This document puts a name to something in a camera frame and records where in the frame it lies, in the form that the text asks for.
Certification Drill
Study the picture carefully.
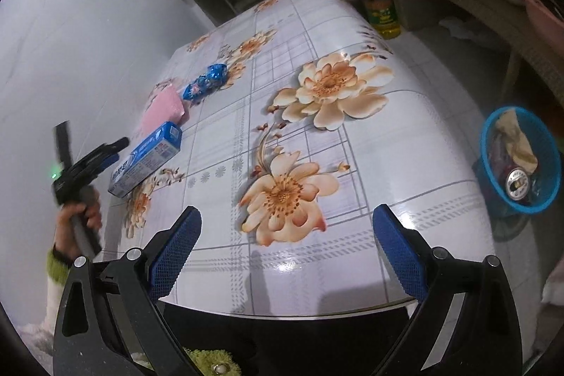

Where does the blue white toothpaste box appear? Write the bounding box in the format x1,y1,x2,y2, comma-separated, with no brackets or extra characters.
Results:
108,121,183,198

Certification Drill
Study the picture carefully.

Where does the floral tablecloth table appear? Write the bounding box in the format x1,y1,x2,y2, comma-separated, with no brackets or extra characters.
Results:
103,0,494,319

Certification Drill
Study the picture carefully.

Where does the pink scouring sponge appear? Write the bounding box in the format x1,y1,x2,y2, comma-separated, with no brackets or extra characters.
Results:
140,85,184,136

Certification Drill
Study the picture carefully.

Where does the green fuzzy sleeve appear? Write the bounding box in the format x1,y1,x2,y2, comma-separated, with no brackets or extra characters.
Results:
46,247,73,286

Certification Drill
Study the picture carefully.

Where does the brown paper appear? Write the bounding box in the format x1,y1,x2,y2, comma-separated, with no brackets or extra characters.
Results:
495,109,538,175

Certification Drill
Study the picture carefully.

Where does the red drink can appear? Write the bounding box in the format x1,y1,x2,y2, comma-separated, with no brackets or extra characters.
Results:
505,167,531,201

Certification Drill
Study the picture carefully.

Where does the cooking oil bottle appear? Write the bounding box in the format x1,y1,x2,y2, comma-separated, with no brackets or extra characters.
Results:
362,0,401,40

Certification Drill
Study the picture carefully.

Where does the blue wrapper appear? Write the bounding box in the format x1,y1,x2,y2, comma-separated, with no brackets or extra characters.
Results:
183,63,228,105

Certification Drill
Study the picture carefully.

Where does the pink plastic basin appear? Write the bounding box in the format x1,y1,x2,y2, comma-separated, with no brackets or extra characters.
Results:
525,0,564,57

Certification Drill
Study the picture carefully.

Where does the bare left hand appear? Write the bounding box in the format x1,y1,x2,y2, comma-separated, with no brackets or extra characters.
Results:
54,190,102,261

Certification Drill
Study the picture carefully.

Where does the blue plastic trash basket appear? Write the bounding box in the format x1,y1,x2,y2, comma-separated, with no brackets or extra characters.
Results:
472,106,562,218

